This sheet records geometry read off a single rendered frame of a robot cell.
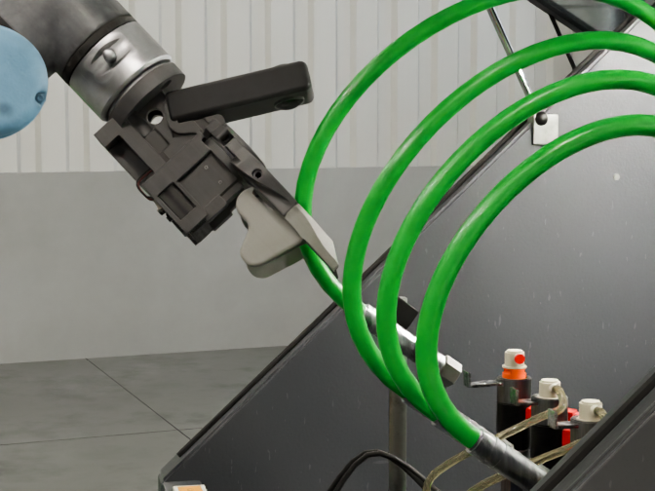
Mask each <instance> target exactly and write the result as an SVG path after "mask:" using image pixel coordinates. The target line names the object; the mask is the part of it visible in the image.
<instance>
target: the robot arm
mask: <svg viewBox="0 0 655 491"><path fill-rule="evenodd" d="M55 73H57V74H58V75H59V77H60V78H61V79H62V80H63V81H64V82H65V83H66V84H67V85H68V86H69V87H70V88H71V89H72V90H73V91H74V92H75V93H76V94H77V95H79V96H80V97H81V98H82V100H83V101H84V102H85V103H86V104H87V105H88V106H89V107H90V108H91V109H92V110H93V111H94V112H95V113H96V114H97V115H98V117H99V118H100V120H101V121H103V122H107V123H106V124H105V125H104V126H103V127H101V128H100V129H99V130H98V131H97V132H96V133H95V134H94V136H95V138H96V139H97V140H98V141H99V143H100V144H101V145H102V146H103V147H104V148H105V149H106V150H107V151H108V153H109V154H110V155H111V156H112V157H113V158H114V159H115V160H116V161H117V162H118V163H119V164H120V165H121V166H122V167H123V169H124V170H125V171H126V172H127V173H128V174H129V175H130V176H131V177H132V178H133V179H134V180H135V181H136V187H137V189H138V191H139V192H140V193H141V194H142V195H143V196H144V197H145V198H147V200H149V201H153V202H154V203H155V205H156V206H157V208H158V209H157V211H158V212H159V213H160V214H161V215H163V214H164V213H165V214H166V218H167V219H168V220H169V221H170V222H172V223H173V225H174V226H175V227H176V228H177V229H178V230H179V231H180V232H181V234H182V235H183V236H184V237H186V236H187V237H188V238H189V240H190V241H191V242H192V243H193V244H194V245H195V246H196V245H197V244H198V243H200V242H201V241H202V240H203V239H204V238H205V237H206V236H207V235H208V234H209V233H210V232H211V231H212V230H214V231H216V230H217V229H218V228H219V227H220V226H221V225H222V224H223V223H224V222H225V221H227V220H228V219H229V218H230V217H231V216H232V215H233V214H232V211H233V210H234V209H235V208H236V209H237V211H238V213H239V214H240V215H241V219H242V222H243V224H244V225H245V226H246V228H247V229H248V233H247V235H246V237H245V240H244V242H243V244H242V247H241V250H240V253H241V257H242V258H243V260H244V261H245V262H246V263H247V268H248V270H249V271H250V273H251V274H252V275H253V276H255V277H256V278H259V279H266V278H269V277H270V276H272V275H274V274H276V273H278V272H280V271H282V270H284V269H286V268H287V267H289V266H290V265H292V264H294V263H296V262H298V261H300V260H302V259H304V258H303V256H302V254H301V250H300V246H302V245H306V244H307V245H308V246H310V247H311V248H312V249H313V251H314V252H315V253H316V254H317V255H318V256H319V257H320V258H321V259H322V260H323V261H324V262H325V263H326V264H327V266H328V267H329V269H330V270H331V272H332V273H333V274H334V276H335V277H336V278H337V279H338V274H337V270H336V269H337V268H338V261H337V257H336V253H335V249H334V245H333V241H332V240H331V238H330V237H329V236H328V235H327V234H326V233H325V232H324V230H323V229H322V228H321V227H320V226H319V225H318V224H317V222H316V221H315V220H314V219H313V218H312V217H311V216H310V215H309V214H308V213H307V211H306V210H305V209H304V208H303V207H302V206H301V205H300V204H299V203H298V202H297V201H296V199H295V198H294V197H293V196H292V195H291V194H290V193H289V192H288V190H287V189H286V188H285V187H284V186H283V185H282V184H281V183H280V182H279V181H278V180H277V179H276V178H275V177H274V176H273V174H272V173H271V172H270V171H269V170H268V169H267V168H266V167H265V165H264V164H263V162H262V161H261V160H260V159H259V157H258V156H257V155H256V154H255V153H254V151H253V150H252V149H251V148H250V147H249V146H248V145H247V144H246V143H245V142H244V141H243V140H242V139H241V138H240V137H239V136H238V135H237V134H236V133H235V132H234V131H233V130H232V129H231V128H230V127H229V126H228V125H227V124H226V123H230V122H234V121H238V120H243V119H247V118H250V117H254V116H258V115H263V114H267V113H271V112H275V111H280V110H291V109H294V108H296V107H298V106H300V105H304V104H308V103H311V102H312V101H313V99H314V92H313V87H312V82H311V78H310V74H309V70H308V66H307V64H306V63H305V62H304V61H296V62H292V63H283V64H278V65H276V66H274V67H271V68H266V69H262V70H258V71H254V72H250V73H246V74H242V75H238V76H234V77H229V78H225V79H221V80H217V81H212V82H208V83H205V84H201V85H196V86H192V87H188V88H184V89H182V86H183V84H184V81H185V74H184V73H183V72H182V71H181V70H180V69H179V68H178V67H177V66H176V65H175V64H174V63H173V62H172V57H171V56H170V55H169V54H168V53H167V52H166V51H165V50H164V49H163V48H162V47H161V46H160V45H159V44H158V43H157V41H156V40H155V39H154V38H153V37H152V36H151V35H150V34H149V33H148V32H147V31H146V30H145V29H144V28H143V27H142V26H141V25H140V24H139V23H138V22H137V21H136V20H135V19H134V18H133V16H132V15H131V14H130V13H129V12H128V11H127V10H126V9H125V8H124V7H123V6H122V5H121V4H120V3H119V2H118V1H117V0H0V139H1V138H5V137H8V136H11V135H13V134H15V133H17V132H19V131H21V130H22V129H24V128H25V127H26V126H28V125H29V124H30V123H31V122H32V121H33V120H34V119H35V118H36V116H37V115H38V114H39V112H40V111H41V109H42V107H43V105H44V103H45V102H46V97H47V92H48V79H49V78H50V77H51V76H52V75H53V74H55ZM159 116H160V117H163V119H162V121H161V122H160V123H159V124H151V123H152V120H153V119H154V118H155V117H159ZM140 187H141V188H142V189H143V190H144V191H145V192H146V193H147V194H148V195H149V196H146V195H145V194H144V192H143V191H142V190H141V189H140Z"/></svg>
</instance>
